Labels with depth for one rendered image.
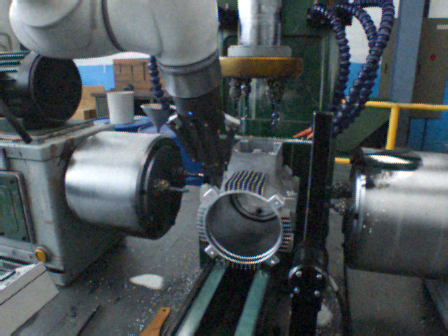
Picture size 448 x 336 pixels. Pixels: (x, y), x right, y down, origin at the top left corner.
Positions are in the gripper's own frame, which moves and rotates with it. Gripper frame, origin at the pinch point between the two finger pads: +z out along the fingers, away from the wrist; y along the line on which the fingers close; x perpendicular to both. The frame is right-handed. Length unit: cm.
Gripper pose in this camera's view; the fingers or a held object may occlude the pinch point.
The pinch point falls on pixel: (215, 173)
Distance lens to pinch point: 65.6
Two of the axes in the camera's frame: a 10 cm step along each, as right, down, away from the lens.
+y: -9.6, -0.8, 2.6
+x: -2.4, 7.3, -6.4
